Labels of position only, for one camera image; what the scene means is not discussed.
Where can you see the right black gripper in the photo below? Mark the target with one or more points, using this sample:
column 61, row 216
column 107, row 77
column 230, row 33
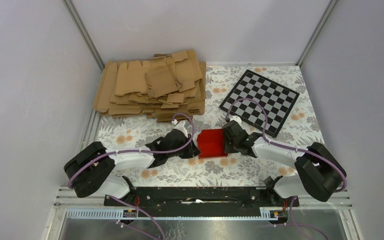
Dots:
column 227, row 149

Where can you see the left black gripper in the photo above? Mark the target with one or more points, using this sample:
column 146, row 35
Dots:
column 192, row 151

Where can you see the red paper box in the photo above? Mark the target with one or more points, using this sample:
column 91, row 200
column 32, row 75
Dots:
column 211, row 144

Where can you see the stack of brown cardboard blanks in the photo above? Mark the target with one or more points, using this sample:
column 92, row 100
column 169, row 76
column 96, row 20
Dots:
column 157, row 88

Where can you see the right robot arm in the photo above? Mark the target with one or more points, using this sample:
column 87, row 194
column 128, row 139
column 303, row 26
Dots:
column 319, row 174

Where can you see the floral patterned mat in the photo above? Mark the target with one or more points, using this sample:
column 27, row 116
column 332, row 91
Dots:
column 301, row 129

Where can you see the black white checkerboard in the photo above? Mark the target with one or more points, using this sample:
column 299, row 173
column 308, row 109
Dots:
column 260, row 102

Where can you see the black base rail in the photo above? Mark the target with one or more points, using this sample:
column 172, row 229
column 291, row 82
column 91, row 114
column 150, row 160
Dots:
column 207, row 202

